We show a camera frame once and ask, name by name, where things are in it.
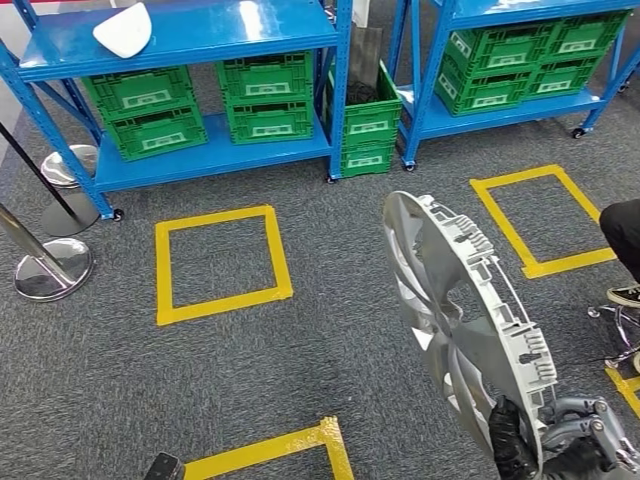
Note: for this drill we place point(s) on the robot's right grey hand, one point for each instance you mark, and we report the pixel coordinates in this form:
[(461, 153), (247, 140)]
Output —
[(575, 450)]

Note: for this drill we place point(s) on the silver grey wheel hubcap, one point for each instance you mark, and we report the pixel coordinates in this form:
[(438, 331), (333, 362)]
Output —
[(450, 265)]

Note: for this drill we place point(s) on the blue steel shelf rack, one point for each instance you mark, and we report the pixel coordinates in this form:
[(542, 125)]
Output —
[(200, 26), (500, 13)]

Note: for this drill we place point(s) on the stool with chrome base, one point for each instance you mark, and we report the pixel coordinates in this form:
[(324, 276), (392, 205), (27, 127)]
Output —
[(623, 328)]

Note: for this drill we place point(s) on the person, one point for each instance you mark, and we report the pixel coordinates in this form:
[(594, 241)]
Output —
[(623, 232)]

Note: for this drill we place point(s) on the open green plastic crate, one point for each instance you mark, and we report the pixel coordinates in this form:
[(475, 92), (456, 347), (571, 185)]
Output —
[(370, 126)]

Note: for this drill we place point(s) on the grey felt board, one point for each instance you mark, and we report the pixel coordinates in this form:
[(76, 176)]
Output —
[(365, 56)]

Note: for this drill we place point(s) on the white triangular plastic cover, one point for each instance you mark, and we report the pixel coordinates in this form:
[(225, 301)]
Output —
[(122, 30)]

